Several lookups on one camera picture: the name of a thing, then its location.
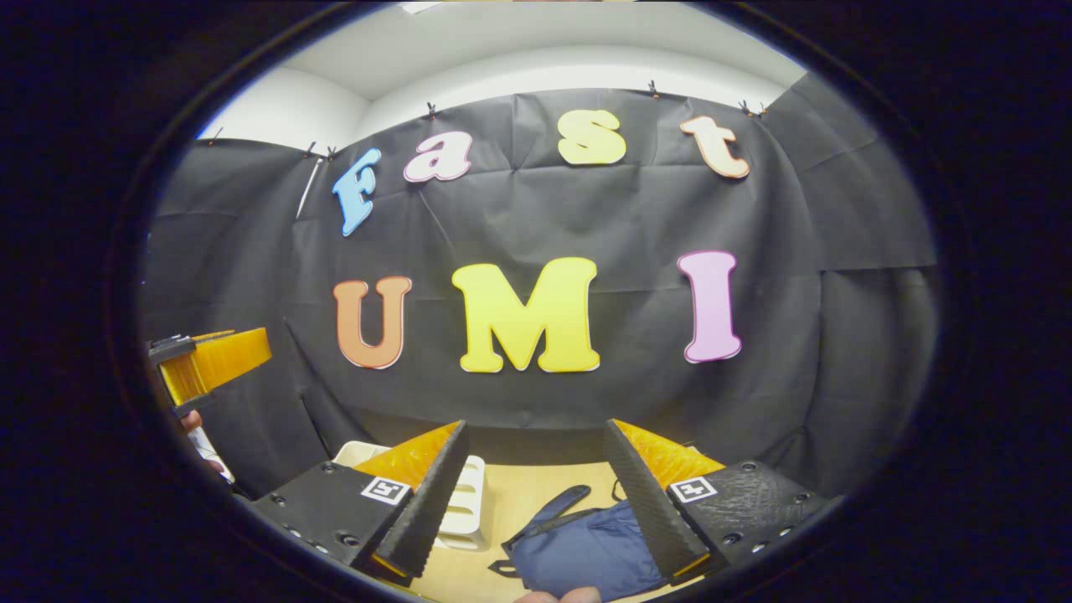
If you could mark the row of small cloth clips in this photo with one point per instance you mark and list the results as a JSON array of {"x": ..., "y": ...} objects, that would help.
[{"x": 431, "y": 110}]

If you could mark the white bookshelf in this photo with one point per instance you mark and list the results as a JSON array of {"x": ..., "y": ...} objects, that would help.
[{"x": 469, "y": 511}]

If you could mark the blue schoolbag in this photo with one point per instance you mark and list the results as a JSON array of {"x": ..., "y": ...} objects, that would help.
[{"x": 586, "y": 553}]

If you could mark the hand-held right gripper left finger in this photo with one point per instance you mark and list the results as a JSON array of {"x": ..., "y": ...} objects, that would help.
[{"x": 427, "y": 511}]

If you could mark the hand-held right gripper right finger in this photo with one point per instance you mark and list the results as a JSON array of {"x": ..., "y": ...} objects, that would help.
[{"x": 653, "y": 519}]

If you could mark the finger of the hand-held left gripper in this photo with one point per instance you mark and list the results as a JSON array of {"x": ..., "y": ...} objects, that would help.
[
  {"x": 172, "y": 348},
  {"x": 218, "y": 362}
]

